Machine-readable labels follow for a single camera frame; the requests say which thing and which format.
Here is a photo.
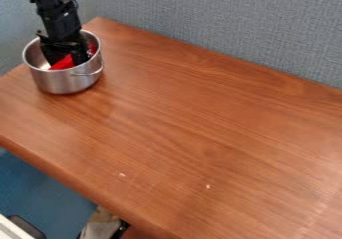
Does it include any white object bottom left corner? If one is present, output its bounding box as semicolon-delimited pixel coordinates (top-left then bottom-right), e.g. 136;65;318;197
0;214;35;239

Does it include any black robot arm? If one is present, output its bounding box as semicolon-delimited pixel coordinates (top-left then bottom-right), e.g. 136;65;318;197
29;0;91;65

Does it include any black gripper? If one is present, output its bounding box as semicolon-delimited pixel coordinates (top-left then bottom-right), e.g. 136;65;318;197
36;0;91;65

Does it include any metal pot with handles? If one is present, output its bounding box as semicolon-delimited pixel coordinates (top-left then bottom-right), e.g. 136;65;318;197
21;30;104;94

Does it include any red plastic block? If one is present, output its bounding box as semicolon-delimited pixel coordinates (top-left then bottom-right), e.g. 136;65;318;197
47;43;99;71

